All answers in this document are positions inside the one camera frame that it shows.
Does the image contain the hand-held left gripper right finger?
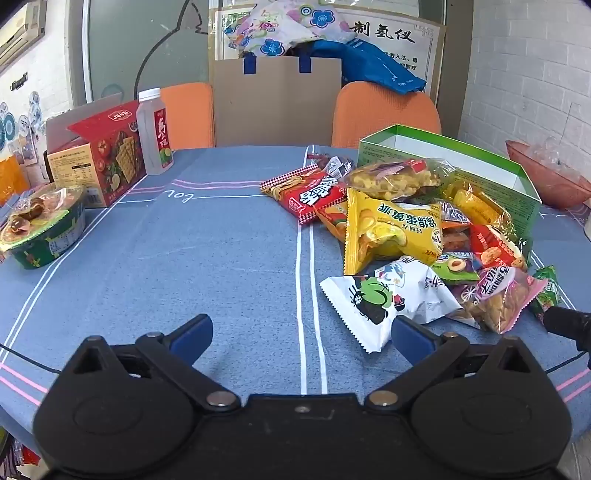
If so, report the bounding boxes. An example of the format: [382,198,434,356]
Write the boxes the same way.
[366,315,539,411]

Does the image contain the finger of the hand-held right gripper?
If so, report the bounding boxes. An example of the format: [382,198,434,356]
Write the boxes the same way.
[542,306,591,370]

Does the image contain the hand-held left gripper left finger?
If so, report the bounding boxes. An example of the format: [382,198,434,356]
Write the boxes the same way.
[60,314,242,411]

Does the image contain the white packet green print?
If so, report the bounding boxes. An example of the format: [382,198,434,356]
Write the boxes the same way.
[320,256,463,354]

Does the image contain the clear curly snack packet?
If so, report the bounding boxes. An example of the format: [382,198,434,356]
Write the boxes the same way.
[344,158,455,201]

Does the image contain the green cardboard box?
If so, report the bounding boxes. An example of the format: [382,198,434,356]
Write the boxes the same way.
[358,124,542,252]

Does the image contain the small green snack packet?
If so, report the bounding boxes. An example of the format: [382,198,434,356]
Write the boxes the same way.
[529,265,561,321]

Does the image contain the pink fried twist packet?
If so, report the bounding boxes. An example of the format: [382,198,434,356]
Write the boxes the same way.
[445,267,548,335]

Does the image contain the green purple fruit packet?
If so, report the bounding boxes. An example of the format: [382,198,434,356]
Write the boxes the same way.
[431,253,483,283]

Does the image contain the small orange-red snack packet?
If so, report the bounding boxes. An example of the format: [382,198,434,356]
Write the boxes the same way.
[441,226,472,254]

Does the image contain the yellow chip packet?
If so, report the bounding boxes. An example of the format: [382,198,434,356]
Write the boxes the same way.
[342,188,445,276]

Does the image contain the small purple snack packet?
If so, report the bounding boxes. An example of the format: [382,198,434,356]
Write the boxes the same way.
[436,200,472,225]

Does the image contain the pink bowl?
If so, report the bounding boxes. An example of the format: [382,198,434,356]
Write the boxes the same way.
[505,138,591,209]

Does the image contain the yellow clear snack packet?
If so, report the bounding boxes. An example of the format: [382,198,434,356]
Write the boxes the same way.
[441,181,513,227]

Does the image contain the clear plastic wrap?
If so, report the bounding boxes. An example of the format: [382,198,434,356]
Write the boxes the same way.
[526,136,591,185]

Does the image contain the red noodle snack packet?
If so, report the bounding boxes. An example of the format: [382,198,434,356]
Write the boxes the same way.
[260,165,348,226]

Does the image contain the green instant noodle bowl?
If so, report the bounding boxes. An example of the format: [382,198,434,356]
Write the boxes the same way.
[0,184,88,270]

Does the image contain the red cracker box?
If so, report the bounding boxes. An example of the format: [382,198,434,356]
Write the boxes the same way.
[45,93,147,208]

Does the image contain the clear juice bottle red label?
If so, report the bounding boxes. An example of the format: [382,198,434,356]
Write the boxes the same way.
[136,88,175,175]

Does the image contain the orange chair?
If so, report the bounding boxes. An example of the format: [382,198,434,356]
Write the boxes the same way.
[159,83,215,151]
[331,82,443,149]

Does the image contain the blue plastic bag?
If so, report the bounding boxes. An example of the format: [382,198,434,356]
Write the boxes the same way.
[295,38,426,95]

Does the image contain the frosted glass door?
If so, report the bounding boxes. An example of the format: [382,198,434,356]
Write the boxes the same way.
[69,0,218,107]

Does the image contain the floral cloth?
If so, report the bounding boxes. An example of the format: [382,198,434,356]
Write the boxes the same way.
[223,0,356,58]

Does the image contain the white air conditioner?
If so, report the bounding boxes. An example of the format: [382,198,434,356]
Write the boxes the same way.
[0,0,48,70]

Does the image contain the red ring snack packet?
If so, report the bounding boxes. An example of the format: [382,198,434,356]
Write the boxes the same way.
[468,224,529,271]

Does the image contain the black cable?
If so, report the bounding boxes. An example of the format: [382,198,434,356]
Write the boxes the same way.
[0,342,63,374]

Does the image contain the brown paper bag blue handles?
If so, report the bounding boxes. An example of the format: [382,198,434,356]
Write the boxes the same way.
[209,51,345,148]

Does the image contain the blue wall stickers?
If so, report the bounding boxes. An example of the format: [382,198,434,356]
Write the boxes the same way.
[0,90,44,153]

